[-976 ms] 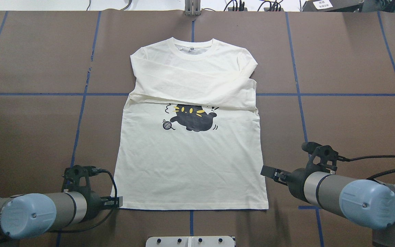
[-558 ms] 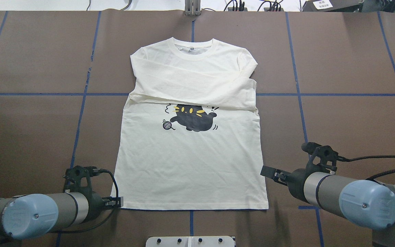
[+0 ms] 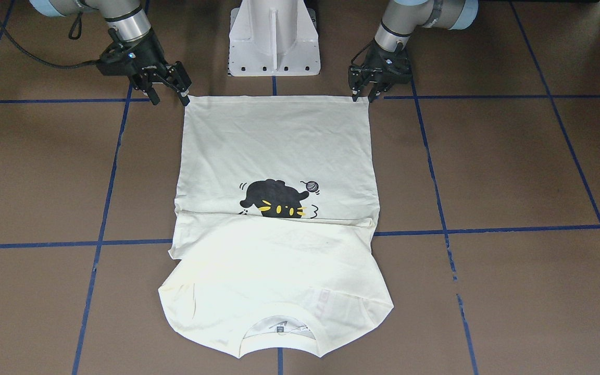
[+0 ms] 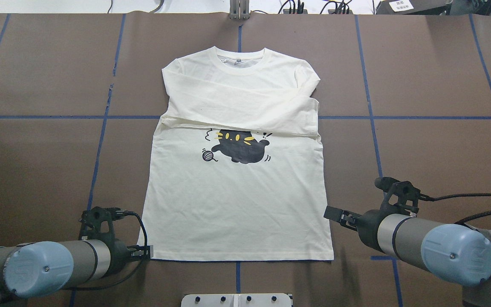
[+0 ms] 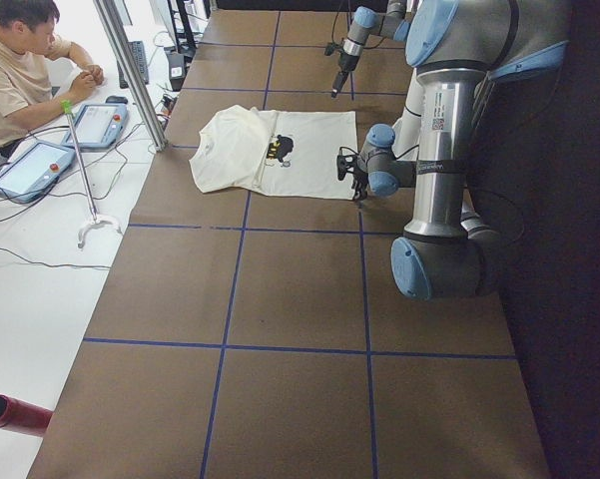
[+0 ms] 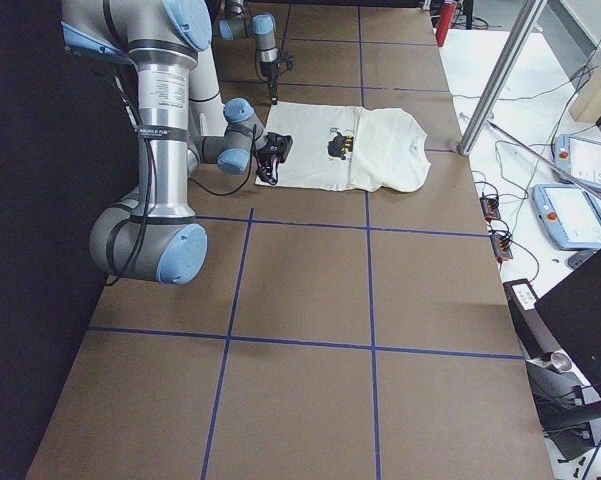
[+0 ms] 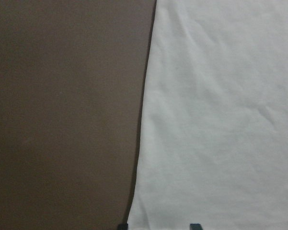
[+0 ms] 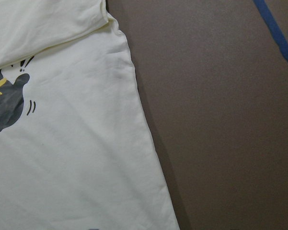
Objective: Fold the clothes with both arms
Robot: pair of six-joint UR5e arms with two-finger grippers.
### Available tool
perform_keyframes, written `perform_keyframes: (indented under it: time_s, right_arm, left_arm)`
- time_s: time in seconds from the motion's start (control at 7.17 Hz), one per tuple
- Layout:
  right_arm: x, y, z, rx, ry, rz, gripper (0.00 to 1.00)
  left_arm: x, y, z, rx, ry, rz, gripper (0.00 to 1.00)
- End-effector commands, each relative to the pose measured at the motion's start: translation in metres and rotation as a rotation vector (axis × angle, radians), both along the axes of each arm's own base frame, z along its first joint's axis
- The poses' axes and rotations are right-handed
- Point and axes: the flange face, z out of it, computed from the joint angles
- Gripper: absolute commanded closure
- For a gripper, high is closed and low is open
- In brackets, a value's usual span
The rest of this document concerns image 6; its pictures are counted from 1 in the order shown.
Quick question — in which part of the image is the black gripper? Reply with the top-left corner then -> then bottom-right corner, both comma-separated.
256,147 -> 280,181
258,61 -> 279,105

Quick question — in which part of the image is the cream long-sleeve cat shirt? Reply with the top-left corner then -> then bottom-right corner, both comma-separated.
266,102 -> 430,193

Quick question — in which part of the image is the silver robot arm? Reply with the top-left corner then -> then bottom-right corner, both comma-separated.
61,1 -> 292,285
219,1 -> 282,105

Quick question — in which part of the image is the red cylinder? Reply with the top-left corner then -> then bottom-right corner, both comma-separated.
435,0 -> 456,47

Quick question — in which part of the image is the black box white label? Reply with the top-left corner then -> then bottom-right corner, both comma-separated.
503,279 -> 538,311

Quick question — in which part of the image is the near blue teach pendant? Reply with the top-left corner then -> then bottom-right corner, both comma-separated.
531,184 -> 601,250

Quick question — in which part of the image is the blue teach pendant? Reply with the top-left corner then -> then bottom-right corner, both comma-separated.
553,134 -> 601,192
531,184 -> 601,250

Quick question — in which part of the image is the far blue teach pendant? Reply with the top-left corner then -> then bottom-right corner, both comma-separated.
553,134 -> 601,192

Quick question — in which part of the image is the black monitor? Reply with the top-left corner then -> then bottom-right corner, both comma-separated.
535,249 -> 601,396

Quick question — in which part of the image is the metal reacher grabber stick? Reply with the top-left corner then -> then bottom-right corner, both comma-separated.
486,120 -> 601,201

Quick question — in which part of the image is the shiny metal cup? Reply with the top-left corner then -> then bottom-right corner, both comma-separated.
547,351 -> 573,374

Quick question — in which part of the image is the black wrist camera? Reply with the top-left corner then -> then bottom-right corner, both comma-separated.
278,51 -> 294,72
259,132 -> 293,163

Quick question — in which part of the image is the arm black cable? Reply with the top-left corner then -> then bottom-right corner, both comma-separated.
104,129 -> 269,286

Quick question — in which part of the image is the aluminium frame post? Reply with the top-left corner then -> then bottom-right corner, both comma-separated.
457,0 -> 547,156

